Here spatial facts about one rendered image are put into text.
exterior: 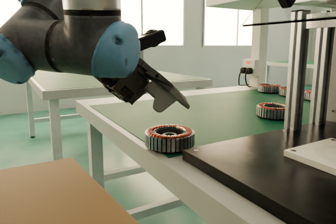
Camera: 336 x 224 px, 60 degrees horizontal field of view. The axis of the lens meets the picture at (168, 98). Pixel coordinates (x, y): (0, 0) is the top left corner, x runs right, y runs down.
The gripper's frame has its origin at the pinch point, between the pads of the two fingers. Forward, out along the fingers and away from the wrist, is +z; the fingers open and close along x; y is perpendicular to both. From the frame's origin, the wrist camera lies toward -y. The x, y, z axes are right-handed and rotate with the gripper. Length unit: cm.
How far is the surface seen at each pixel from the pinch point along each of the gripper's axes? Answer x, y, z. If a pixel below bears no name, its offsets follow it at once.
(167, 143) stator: 4.5, 8.5, 2.5
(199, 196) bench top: 19.3, 13.4, 3.6
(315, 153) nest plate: 24.3, -5.1, 16.5
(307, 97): -20, -46, 62
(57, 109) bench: -109, 21, 8
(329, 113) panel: 8.8, -25.5, 37.1
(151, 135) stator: 0.7, 9.2, 0.5
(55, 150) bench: -109, 39, 22
